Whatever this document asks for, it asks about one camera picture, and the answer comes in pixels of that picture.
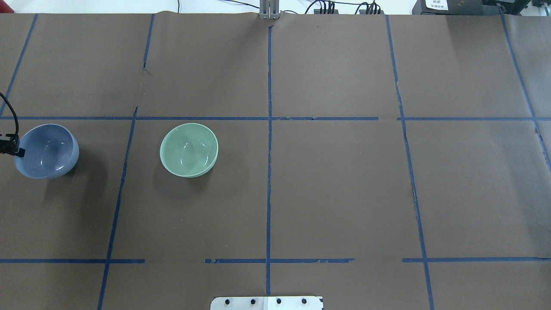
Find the blue bowl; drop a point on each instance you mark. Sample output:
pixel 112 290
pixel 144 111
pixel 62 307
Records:
pixel 51 151

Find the aluminium frame post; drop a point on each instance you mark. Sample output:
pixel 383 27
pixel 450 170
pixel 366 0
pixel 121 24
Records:
pixel 269 9

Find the metal base plate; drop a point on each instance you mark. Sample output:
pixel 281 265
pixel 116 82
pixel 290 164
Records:
pixel 268 303

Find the green bowl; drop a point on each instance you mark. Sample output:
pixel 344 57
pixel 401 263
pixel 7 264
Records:
pixel 189 150

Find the black computer box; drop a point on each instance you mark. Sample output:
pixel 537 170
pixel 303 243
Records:
pixel 456 7

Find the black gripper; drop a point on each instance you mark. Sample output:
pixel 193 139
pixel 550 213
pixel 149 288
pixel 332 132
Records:
pixel 8 145

